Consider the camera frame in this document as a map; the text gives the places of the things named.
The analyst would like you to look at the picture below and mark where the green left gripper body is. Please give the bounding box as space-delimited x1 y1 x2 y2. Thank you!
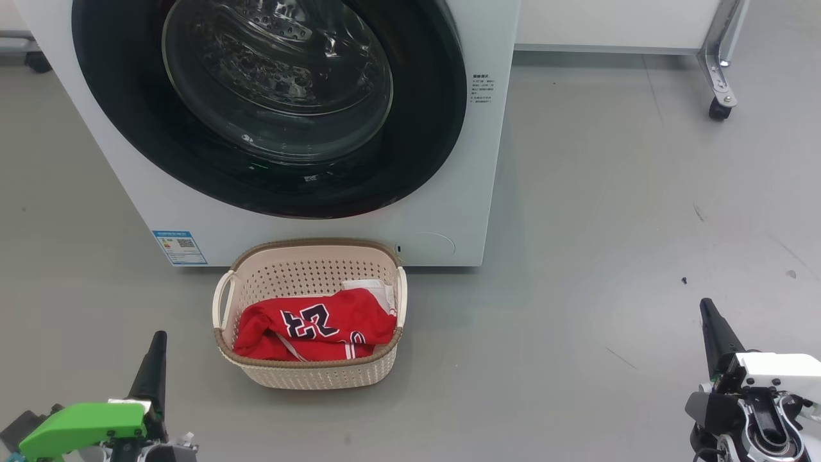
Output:
19 400 152 460

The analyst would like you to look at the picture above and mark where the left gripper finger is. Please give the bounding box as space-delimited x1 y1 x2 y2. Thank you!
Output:
128 330 169 444

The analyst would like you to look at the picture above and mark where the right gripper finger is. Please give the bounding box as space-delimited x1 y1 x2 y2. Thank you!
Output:
699 298 748 381

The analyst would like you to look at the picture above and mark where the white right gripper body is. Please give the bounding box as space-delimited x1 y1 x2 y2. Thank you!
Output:
734 352 821 402

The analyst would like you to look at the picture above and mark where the red basketball jersey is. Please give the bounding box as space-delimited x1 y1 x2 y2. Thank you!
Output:
233 279 398 362

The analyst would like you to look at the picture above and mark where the cream perforated laundry basket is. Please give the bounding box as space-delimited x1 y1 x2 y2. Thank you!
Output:
212 238 409 391

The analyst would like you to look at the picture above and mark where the white front-load washing machine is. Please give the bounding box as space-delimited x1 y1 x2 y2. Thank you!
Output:
13 0 521 268

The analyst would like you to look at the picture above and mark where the metal cart leg with caster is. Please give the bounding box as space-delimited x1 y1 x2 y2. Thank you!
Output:
697 0 751 108

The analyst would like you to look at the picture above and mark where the round white filter cover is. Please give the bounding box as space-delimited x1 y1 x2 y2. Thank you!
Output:
393 231 457 262

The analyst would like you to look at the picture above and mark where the white partition panel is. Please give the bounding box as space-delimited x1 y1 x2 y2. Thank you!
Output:
513 0 725 55
0 0 30 33

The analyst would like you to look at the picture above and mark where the perforated steel washer drum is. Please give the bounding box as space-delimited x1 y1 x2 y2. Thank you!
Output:
164 0 393 161

